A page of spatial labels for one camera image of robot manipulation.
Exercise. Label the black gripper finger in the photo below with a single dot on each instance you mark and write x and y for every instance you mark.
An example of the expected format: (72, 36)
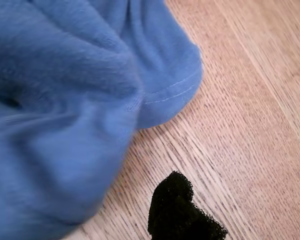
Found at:
(175, 212)

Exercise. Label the blue printed T-shirt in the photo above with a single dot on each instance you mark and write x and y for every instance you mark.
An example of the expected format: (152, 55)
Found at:
(65, 100)

